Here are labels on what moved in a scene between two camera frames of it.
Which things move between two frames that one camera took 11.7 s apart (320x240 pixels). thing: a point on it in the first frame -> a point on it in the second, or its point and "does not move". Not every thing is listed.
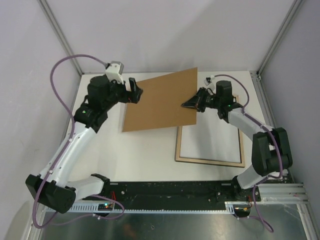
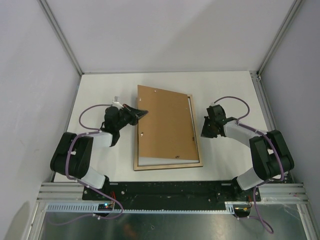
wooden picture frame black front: (212, 140) -> (167, 137)
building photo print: (211, 138) -> (152, 161)
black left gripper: (136, 91) -> (134, 114)
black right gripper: (193, 102) -> (204, 132)
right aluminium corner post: (289, 16) does not move
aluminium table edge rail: (291, 193) does not move
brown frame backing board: (160, 104) -> (166, 131)
